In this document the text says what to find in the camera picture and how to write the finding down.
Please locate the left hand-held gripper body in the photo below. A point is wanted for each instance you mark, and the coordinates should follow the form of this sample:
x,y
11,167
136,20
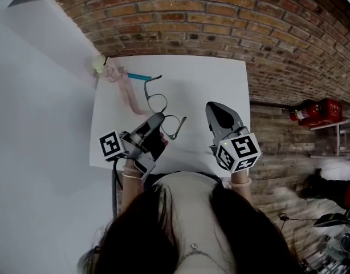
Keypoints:
x,y
112,145

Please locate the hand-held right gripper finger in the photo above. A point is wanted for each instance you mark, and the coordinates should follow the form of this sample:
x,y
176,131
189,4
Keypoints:
x,y
232,118
215,118

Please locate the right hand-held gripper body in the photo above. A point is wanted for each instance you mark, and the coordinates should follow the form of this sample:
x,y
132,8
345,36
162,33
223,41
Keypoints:
x,y
240,150

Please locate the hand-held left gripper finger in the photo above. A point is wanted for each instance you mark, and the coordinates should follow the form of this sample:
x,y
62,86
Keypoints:
x,y
152,123

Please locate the thin wire-frame eyeglasses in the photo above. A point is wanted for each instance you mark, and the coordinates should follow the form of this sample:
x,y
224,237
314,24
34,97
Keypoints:
x,y
146,93

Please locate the person's right forearm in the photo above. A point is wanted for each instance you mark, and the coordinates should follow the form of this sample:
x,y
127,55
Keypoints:
x,y
240,194

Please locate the person's left forearm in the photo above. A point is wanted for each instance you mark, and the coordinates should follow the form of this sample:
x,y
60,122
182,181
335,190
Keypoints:
x,y
129,193

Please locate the person's left hand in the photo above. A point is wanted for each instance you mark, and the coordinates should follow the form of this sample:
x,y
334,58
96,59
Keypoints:
x,y
164,141

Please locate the wide pale bangle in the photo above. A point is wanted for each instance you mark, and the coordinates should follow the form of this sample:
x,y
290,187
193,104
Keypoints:
x,y
240,183

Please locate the thin pale bangle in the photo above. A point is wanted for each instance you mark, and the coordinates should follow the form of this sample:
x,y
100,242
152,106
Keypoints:
x,y
131,176

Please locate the blue pen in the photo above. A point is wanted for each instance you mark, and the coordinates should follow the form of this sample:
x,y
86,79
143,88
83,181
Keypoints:
x,y
138,76

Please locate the red fire extinguisher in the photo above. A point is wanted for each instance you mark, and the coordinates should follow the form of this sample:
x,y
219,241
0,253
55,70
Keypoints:
x,y
304,113

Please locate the person's beige top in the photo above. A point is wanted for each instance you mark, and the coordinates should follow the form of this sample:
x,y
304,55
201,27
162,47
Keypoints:
x,y
189,204

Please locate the red fire extinguisher box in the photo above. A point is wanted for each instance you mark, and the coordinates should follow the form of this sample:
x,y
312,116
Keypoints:
x,y
331,111

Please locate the black device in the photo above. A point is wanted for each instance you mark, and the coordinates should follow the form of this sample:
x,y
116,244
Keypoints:
x,y
331,220

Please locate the cluttered equipment rack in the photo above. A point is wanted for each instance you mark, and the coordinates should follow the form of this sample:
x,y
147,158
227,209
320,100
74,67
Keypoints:
x,y
346,241

